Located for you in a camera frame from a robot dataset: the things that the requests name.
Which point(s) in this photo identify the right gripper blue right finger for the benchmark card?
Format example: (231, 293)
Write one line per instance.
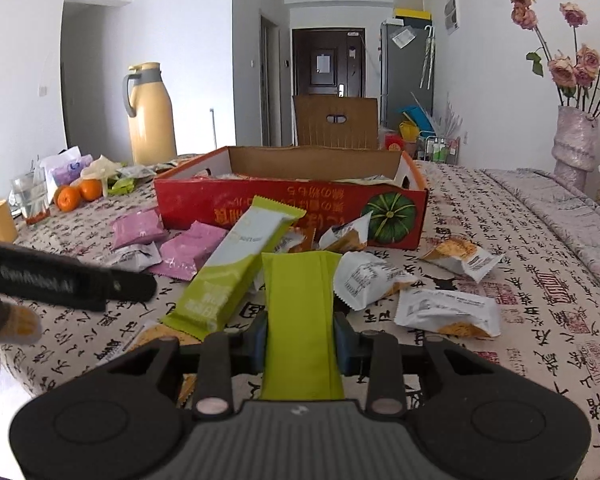
(349, 353)

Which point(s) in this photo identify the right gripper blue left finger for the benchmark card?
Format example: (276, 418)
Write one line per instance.
(255, 339)

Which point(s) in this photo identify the plain green snack bar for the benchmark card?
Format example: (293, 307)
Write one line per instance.
(300, 358)

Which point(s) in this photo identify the green white snack bar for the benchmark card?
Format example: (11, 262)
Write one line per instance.
(211, 299)

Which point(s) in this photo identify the white biscuit packet middle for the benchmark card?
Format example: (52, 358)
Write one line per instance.
(362, 279)

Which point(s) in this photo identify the white biscuit packet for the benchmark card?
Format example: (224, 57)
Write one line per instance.
(446, 312)
(463, 257)
(362, 279)

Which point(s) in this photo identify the glass cup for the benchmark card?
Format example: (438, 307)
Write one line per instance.
(30, 192)

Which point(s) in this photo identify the white biscuit packet front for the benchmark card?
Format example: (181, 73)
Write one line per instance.
(446, 312)

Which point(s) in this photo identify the orange mandarin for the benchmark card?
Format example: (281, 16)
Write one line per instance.
(90, 190)
(67, 198)

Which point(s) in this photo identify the white packet by box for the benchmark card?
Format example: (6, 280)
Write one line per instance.
(349, 237)

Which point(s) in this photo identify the purple plastic bag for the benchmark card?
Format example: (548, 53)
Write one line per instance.
(65, 167)

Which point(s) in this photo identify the pink snack packet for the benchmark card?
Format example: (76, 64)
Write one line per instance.
(138, 226)
(186, 253)

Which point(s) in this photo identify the white cream cloth flower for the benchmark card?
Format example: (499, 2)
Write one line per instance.
(100, 169)

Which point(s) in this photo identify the small green snack packet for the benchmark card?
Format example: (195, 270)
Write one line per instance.
(120, 186)

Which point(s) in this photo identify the calligraphy print tablecloth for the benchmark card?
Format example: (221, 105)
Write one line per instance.
(549, 302)

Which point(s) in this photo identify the red orange cardboard box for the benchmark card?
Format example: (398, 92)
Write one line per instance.
(332, 185)

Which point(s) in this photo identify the red gift box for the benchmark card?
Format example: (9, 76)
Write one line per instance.
(394, 142)

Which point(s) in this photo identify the yellow thermos jug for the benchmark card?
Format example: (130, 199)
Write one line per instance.
(148, 108)

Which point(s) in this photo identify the wooden chair back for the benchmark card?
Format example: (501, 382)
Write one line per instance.
(337, 122)

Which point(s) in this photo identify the pink patterned folded cloth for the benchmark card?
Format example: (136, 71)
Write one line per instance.
(572, 216)

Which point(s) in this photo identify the dark brown door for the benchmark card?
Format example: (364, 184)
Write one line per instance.
(329, 62)

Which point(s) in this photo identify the pink ceramic vase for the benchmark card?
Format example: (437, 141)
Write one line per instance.
(574, 148)

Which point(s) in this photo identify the grey refrigerator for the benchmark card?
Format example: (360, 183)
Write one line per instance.
(406, 74)

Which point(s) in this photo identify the yellow box on fridge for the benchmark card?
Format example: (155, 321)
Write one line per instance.
(412, 13)

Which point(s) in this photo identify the dried pink rose bouquet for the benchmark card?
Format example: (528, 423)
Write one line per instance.
(576, 76)

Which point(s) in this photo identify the metal wire rack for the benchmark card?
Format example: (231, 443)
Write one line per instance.
(437, 149)

